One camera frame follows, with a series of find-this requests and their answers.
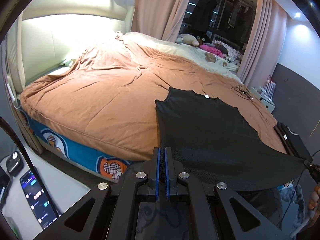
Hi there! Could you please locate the cream bed sheet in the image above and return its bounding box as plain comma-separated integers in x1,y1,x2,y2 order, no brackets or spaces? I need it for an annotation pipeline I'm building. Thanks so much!
123,32,241,82

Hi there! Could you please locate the person's right hand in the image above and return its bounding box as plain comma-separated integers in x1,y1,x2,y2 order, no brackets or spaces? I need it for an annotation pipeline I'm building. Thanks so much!
308,184,319,211

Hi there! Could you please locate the black sleeveless shirt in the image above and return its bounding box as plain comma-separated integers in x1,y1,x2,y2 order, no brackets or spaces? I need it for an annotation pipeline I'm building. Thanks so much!
155,88,305,191

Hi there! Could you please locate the smartphone with lit screen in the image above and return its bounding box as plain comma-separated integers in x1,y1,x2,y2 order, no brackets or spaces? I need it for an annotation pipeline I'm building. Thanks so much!
20,170,61,229

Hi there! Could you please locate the right pink curtain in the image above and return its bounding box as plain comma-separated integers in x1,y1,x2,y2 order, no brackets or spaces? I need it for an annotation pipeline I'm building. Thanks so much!
237,0,288,88

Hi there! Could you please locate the cream plush toy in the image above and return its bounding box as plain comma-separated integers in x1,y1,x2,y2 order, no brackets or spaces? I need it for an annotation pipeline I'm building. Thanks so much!
176,34,199,47

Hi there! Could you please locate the pink curtain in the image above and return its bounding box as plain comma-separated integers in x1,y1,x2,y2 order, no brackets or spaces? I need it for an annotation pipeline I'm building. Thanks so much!
131,0,189,42
237,0,288,88

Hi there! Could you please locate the stack of folded dark clothes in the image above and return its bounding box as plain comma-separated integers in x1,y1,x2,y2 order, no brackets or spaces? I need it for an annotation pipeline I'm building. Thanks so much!
273,122,313,162

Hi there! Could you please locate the cream padded headboard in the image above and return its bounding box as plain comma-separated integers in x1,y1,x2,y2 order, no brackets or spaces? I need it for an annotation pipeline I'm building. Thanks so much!
5,0,135,94

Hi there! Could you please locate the brown bed blanket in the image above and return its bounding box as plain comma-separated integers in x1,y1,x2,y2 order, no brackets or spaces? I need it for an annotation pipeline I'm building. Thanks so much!
20,34,284,161

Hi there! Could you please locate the blue patterned bed sheet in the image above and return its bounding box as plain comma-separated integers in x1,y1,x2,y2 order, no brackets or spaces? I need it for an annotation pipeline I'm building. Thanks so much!
18,109,132,182

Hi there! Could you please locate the pink garment on bed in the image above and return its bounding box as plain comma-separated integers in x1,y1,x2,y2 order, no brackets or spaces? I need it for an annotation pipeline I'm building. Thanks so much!
200,44,225,58

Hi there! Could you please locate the black cable to gripper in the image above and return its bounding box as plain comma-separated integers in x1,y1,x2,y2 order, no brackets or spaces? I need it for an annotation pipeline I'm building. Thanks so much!
0,115,34,170

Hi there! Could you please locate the left pink curtain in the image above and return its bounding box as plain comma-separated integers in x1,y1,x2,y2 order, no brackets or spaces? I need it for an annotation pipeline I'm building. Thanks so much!
131,0,189,42

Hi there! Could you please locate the striped gift bag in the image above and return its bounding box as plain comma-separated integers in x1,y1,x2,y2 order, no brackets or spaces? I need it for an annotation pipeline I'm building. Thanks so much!
264,76,276,99

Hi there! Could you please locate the black earbuds case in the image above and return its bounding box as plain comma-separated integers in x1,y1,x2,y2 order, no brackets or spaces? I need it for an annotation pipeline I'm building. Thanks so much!
6,151,24,177

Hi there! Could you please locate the dark hanging coat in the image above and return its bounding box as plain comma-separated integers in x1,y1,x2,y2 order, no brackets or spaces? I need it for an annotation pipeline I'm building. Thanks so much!
190,0,217,33

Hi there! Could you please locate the black cable coil on bed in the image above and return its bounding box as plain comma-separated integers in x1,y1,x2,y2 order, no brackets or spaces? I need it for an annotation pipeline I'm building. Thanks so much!
231,84,255,102

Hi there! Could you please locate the white nightstand right of bed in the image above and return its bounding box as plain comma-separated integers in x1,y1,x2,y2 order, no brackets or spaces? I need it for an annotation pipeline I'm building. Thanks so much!
249,87,275,113

